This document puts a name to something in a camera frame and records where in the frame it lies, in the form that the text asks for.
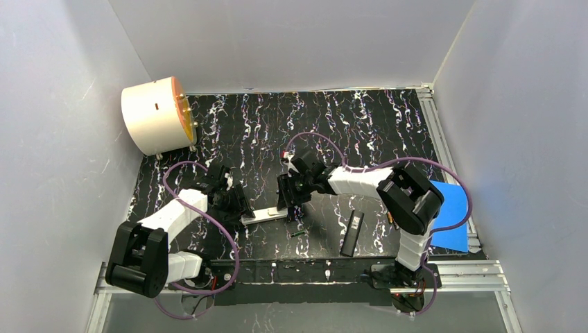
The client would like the white remote control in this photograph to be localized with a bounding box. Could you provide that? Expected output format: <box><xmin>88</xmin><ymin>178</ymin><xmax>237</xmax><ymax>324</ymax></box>
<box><xmin>241</xmin><ymin>207</ymin><xmax>288</xmax><ymax>225</ymax></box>

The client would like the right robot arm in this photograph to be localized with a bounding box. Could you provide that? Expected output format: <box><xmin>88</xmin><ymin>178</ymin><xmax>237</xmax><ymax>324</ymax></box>
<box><xmin>277</xmin><ymin>152</ymin><xmax>444</xmax><ymax>285</ymax></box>

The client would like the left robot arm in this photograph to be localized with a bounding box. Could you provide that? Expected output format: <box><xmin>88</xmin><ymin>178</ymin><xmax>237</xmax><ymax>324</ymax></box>
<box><xmin>105</xmin><ymin>164</ymin><xmax>255</xmax><ymax>298</ymax></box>

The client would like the black remote control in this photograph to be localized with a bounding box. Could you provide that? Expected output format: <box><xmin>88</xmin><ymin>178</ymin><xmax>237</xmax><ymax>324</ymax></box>
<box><xmin>339</xmin><ymin>210</ymin><xmax>365</xmax><ymax>257</ymax></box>

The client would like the green battery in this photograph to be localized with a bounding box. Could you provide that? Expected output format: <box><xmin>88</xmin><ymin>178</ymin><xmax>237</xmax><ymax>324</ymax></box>
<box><xmin>290</xmin><ymin>230</ymin><xmax>306</xmax><ymax>238</ymax></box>

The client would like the white cylinder with orange lid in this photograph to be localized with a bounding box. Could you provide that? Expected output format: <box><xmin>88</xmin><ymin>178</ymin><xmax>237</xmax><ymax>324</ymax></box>
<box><xmin>121</xmin><ymin>76</ymin><xmax>198</xmax><ymax>156</ymax></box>

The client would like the blue sheet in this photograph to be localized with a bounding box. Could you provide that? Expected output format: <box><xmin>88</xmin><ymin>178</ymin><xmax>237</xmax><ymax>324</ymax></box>
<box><xmin>431</xmin><ymin>180</ymin><xmax>468</xmax><ymax>253</ymax></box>

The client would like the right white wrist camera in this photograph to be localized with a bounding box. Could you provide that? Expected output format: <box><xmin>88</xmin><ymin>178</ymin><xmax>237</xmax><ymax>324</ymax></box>
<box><xmin>281</xmin><ymin>151</ymin><xmax>298</xmax><ymax>173</ymax></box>

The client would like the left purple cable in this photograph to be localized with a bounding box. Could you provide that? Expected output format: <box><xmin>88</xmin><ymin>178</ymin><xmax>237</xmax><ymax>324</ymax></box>
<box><xmin>153</xmin><ymin>160</ymin><xmax>241</xmax><ymax>321</ymax></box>

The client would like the purple cable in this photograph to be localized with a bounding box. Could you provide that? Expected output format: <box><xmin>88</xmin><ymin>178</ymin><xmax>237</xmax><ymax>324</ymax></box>
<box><xmin>282</xmin><ymin>132</ymin><xmax>474</xmax><ymax>318</ymax></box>
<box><xmin>153</xmin><ymin>160</ymin><xmax>241</xmax><ymax>321</ymax></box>

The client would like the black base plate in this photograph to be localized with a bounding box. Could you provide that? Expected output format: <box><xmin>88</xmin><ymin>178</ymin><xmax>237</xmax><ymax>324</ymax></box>
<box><xmin>167</xmin><ymin>257</ymin><xmax>442</xmax><ymax>308</ymax></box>

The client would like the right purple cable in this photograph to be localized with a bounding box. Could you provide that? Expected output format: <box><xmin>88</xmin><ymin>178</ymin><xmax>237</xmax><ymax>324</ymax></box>
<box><xmin>282</xmin><ymin>132</ymin><xmax>474</xmax><ymax>318</ymax></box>

